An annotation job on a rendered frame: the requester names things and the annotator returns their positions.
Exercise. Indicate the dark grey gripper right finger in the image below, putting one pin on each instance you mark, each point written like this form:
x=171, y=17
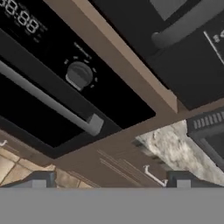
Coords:
x=180, y=177

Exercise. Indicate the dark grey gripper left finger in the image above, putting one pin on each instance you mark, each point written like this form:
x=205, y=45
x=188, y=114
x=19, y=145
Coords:
x=43, y=178

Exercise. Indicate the black oven door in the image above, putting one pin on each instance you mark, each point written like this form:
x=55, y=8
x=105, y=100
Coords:
x=26, y=113

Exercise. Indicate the black microwave oven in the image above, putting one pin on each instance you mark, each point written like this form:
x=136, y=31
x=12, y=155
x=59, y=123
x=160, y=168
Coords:
x=186, y=75

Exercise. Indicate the black built-in oven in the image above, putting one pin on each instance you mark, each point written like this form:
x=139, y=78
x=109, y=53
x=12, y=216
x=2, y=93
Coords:
x=110, y=96

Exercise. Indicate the grey round oven knob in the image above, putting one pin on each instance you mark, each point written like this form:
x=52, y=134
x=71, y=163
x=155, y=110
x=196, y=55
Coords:
x=79, y=75

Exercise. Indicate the brown wooden oven cabinet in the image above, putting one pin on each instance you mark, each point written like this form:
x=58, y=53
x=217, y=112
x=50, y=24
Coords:
x=122, y=52

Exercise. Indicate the black appliance with vents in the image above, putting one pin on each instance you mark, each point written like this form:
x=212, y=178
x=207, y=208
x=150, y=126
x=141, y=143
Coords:
x=208, y=131

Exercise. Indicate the brown wooden cupboard door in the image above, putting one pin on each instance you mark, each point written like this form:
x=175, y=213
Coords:
x=116, y=163

